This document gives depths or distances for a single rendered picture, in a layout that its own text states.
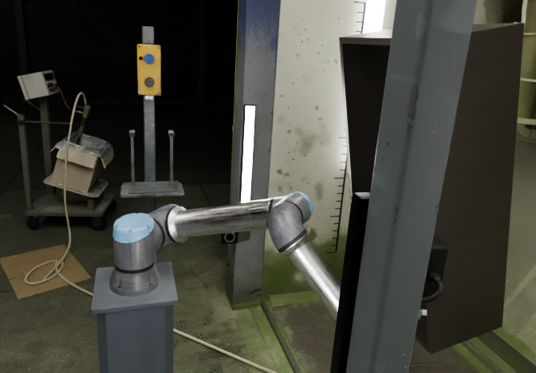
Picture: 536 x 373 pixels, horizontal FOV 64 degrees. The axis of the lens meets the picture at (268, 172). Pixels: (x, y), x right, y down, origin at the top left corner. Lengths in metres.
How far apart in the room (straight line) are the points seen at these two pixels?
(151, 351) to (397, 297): 1.49
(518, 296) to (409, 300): 2.34
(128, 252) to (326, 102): 1.39
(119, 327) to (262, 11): 1.61
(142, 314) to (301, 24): 1.61
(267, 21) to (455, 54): 1.98
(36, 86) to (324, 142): 2.44
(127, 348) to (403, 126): 1.58
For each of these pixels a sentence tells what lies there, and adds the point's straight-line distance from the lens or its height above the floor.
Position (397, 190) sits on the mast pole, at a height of 1.46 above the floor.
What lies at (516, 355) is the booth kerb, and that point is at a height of 0.14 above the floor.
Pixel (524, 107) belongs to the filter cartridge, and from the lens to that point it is 2.82.
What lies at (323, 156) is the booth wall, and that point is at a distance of 2.56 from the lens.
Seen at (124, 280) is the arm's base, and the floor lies 0.70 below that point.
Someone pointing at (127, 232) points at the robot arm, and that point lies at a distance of 1.67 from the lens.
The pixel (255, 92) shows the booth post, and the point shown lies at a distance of 2.35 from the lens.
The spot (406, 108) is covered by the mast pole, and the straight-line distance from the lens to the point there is 0.39.
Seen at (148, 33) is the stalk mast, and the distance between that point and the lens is 2.45.
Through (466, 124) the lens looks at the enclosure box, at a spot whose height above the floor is 1.37.
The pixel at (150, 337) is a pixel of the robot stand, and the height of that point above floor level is 0.48.
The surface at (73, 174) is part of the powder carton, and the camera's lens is 3.82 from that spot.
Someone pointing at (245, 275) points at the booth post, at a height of 0.24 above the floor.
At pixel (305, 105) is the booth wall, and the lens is 2.45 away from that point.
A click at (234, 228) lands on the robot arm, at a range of 1.63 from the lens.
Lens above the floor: 1.58
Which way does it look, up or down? 16 degrees down
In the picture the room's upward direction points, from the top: 4 degrees clockwise
